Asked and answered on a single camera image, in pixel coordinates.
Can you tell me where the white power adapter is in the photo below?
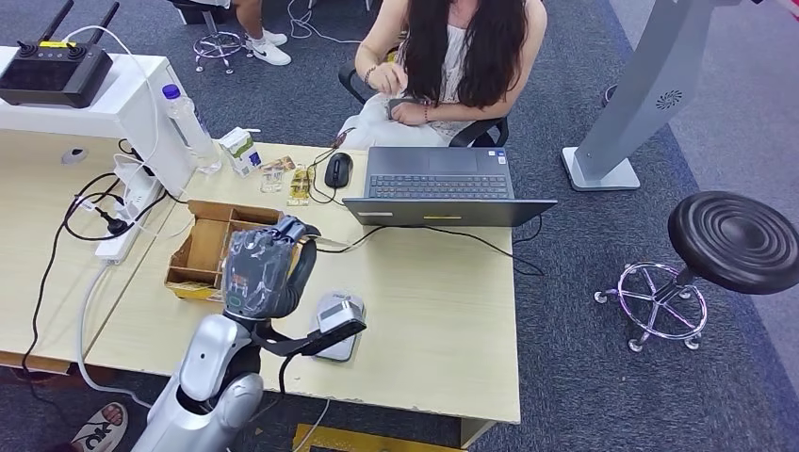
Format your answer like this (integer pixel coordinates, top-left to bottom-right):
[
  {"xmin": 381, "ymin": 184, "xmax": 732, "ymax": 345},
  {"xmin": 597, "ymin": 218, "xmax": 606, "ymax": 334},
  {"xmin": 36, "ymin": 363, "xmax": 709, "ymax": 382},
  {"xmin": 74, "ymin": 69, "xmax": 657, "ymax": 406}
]
[{"xmin": 112, "ymin": 153, "xmax": 155, "ymax": 188}]

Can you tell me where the person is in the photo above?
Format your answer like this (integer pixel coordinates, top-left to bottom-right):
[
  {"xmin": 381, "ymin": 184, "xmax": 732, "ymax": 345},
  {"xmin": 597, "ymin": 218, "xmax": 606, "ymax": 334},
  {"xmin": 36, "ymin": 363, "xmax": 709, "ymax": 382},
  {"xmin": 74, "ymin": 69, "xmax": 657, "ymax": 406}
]
[
  {"xmin": 231, "ymin": 0, "xmax": 293, "ymax": 67},
  {"xmin": 336, "ymin": 0, "xmax": 549, "ymax": 151}
]

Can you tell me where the white coiled floor cable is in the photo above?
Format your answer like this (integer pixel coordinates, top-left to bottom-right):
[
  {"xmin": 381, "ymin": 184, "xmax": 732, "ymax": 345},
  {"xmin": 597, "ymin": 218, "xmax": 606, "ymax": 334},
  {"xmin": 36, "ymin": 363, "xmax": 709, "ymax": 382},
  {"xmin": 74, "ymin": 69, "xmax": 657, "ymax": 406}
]
[{"xmin": 286, "ymin": 0, "xmax": 367, "ymax": 45}]

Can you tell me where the small milk carton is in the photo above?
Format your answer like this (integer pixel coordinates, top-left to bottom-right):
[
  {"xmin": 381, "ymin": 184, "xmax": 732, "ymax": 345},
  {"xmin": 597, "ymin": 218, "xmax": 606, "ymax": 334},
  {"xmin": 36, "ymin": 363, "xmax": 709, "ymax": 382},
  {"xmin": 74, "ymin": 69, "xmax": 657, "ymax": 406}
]
[{"xmin": 218, "ymin": 126, "xmax": 264, "ymax": 179}]

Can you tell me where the black mouse cable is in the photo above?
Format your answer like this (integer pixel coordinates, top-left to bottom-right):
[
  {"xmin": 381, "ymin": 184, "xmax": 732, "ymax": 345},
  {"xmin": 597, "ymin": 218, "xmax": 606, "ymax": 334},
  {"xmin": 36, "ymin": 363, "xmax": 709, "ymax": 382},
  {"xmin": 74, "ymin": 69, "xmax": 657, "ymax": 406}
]
[{"xmin": 305, "ymin": 126, "xmax": 358, "ymax": 207}]

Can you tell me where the chrome base stool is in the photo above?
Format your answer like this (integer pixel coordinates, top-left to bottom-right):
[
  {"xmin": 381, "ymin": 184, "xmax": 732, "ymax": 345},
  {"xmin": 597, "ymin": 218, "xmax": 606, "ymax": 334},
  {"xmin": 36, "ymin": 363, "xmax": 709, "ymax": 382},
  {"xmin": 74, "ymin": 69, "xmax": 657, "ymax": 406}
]
[{"xmin": 168, "ymin": 0, "xmax": 247, "ymax": 74}]

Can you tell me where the grey laptop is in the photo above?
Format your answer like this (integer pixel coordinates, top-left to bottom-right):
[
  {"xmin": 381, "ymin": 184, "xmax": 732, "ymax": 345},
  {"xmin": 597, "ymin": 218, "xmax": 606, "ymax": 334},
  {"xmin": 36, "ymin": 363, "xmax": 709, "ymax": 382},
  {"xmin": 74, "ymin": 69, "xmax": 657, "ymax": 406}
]
[{"xmin": 341, "ymin": 146, "xmax": 559, "ymax": 228}]

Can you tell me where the grey kiosk stand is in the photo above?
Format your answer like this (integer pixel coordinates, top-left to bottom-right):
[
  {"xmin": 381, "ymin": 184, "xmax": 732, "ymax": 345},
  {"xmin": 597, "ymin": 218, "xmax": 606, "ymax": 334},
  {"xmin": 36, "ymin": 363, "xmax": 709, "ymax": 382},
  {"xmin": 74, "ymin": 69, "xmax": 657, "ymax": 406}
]
[{"xmin": 560, "ymin": 0, "xmax": 769, "ymax": 192}]

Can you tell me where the black computer mouse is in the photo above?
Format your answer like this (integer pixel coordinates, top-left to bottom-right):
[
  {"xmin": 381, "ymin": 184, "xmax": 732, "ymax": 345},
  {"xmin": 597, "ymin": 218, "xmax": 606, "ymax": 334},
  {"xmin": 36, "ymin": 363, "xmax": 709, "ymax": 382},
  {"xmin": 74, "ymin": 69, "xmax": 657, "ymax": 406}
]
[{"xmin": 323, "ymin": 151, "xmax": 354, "ymax": 189}]

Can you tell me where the thin white cable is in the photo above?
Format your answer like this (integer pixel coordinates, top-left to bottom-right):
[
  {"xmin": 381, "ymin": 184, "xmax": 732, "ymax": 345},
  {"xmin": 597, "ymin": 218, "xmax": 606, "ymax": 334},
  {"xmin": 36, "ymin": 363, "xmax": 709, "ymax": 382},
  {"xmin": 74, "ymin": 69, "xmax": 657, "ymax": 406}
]
[{"xmin": 60, "ymin": 24, "xmax": 164, "ymax": 207}]

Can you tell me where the person's left hand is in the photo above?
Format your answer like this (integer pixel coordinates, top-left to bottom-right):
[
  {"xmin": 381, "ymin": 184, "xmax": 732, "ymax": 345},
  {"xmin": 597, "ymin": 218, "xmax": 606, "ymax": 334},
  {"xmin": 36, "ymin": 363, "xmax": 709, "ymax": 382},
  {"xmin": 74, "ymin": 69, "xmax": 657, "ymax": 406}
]
[{"xmin": 389, "ymin": 99, "xmax": 432, "ymax": 127}]

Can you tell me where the black plug cable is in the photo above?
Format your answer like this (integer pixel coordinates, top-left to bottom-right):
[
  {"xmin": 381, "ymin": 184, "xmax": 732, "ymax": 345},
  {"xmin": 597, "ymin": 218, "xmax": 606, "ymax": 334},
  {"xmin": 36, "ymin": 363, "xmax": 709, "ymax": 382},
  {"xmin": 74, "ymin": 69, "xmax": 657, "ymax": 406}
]
[{"xmin": 62, "ymin": 186, "xmax": 171, "ymax": 243}]

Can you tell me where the cardboard divider box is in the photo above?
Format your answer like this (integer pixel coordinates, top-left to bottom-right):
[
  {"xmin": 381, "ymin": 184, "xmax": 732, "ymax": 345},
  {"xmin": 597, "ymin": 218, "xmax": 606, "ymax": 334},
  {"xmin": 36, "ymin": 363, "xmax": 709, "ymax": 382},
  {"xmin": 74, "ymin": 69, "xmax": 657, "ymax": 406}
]
[{"xmin": 164, "ymin": 199, "xmax": 307, "ymax": 304}]

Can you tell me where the long black cable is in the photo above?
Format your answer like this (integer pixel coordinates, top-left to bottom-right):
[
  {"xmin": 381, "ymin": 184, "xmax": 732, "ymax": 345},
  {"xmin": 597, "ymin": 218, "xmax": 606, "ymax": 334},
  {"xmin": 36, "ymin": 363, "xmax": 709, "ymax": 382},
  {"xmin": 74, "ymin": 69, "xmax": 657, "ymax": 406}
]
[{"xmin": 20, "ymin": 171, "xmax": 121, "ymax": 407}]

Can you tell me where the black antenna remote controller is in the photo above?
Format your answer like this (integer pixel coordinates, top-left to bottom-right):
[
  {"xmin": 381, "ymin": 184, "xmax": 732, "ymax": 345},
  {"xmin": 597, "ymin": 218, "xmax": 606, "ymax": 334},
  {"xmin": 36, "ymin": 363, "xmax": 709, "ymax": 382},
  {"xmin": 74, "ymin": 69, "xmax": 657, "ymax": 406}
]
[{"xmin": 0, "ymin": 0, "xmax": 121, "ymax": 109}]

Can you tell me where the clear plastic water bottle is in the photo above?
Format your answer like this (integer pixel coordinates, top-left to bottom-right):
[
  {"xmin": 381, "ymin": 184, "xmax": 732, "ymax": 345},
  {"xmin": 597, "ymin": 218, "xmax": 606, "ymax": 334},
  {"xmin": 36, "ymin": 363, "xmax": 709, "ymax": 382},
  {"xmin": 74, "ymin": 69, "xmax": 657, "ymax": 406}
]
[{"xmin": 160, "ymin": 83, "xmax": 222, "ymax": 174}]

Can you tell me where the person's right hand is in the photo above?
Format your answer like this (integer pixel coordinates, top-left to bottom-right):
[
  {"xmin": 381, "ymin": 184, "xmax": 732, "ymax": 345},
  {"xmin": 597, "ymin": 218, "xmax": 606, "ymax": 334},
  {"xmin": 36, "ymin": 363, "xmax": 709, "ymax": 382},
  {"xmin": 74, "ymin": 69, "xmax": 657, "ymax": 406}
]
[{"xmin": 367, "ymin": 60, "xmax": 410, "ymax": 97}]

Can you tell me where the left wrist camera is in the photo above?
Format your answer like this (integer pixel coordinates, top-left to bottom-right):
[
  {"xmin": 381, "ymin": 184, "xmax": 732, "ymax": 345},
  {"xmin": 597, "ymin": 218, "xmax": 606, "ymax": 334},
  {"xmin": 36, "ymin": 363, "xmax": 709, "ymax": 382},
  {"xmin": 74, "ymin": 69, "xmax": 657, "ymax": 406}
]
[{"xmin": 253, "ymin": 298, "xmax": 368, "ymax": 360}]

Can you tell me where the black laptop power cable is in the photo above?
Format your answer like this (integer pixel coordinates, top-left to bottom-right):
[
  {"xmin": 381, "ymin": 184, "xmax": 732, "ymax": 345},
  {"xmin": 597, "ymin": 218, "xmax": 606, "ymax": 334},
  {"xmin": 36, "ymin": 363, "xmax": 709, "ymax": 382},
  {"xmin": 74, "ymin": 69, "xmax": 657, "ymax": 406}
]
[{"xmin": 315, "ymin": 215, "xmax": 546, "ymax": 278}]

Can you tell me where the white power strip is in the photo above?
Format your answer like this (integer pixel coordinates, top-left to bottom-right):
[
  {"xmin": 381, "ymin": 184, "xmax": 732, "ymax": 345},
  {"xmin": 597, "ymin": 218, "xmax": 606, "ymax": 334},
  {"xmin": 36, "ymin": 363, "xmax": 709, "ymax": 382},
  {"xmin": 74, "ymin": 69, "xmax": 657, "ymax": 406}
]
[{"xmin": 93, "ymin": 163, "xmax": 167, "ymax": 265}]

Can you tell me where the black round stool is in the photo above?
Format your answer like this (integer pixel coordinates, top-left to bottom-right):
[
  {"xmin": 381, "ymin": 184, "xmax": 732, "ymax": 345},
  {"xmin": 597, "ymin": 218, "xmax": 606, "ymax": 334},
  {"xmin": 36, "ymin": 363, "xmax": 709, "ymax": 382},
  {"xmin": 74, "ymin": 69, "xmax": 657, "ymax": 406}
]
[{"xmin": 593, "ymin": 189, "xmax": 799, "ymax": 354}]

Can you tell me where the grey power strip cord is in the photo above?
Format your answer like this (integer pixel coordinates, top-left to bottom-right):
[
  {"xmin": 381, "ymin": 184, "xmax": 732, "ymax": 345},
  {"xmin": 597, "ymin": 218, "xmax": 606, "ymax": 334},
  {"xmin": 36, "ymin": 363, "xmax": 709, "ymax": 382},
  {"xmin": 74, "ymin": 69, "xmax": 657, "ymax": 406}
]
[{"xmin": 75, "ymin": 262, "xmax": 155, "ymax": 410}]

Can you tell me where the person's foot in sandal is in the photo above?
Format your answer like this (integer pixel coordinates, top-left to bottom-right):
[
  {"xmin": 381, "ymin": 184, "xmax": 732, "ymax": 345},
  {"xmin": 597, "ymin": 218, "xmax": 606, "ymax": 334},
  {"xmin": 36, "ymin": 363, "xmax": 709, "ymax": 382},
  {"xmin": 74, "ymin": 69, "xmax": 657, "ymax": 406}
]
[{"xmin": 72, "ymin": 402, "xmax": 130, "ymax": 452}]

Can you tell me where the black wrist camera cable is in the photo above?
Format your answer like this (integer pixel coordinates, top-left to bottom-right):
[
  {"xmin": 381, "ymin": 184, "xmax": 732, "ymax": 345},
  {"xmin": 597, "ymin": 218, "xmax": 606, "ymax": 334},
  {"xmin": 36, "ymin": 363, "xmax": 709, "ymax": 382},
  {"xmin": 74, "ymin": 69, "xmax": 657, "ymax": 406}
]
[{"xmin": 277, "ymin": 352, "xmax": 302, "ymax": 397}]

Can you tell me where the white desk cabinet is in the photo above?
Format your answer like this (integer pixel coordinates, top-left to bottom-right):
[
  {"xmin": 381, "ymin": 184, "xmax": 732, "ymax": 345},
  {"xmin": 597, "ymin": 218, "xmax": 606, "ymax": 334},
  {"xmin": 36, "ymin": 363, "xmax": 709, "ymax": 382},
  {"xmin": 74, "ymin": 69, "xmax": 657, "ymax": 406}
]
[{"xmin": 0, "ymin": 44, "xmax": 198, "ymax": 200}]

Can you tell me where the grey card reader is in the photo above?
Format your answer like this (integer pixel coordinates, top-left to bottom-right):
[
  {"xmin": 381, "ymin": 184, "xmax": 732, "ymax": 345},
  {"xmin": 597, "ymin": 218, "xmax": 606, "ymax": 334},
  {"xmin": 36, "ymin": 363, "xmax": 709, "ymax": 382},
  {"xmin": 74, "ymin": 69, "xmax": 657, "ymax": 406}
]
[{"xmin": 310, "ymin": 289, "xmax": 367, "ymax": 363}]

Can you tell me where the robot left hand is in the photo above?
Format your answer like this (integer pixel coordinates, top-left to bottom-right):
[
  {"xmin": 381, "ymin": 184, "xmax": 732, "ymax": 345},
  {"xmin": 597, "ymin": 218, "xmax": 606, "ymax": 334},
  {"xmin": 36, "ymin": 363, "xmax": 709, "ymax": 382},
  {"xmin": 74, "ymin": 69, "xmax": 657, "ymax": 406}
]
[{"xmin": 221, "ymin": 215, "xmax": 322, "ymax": 320}]

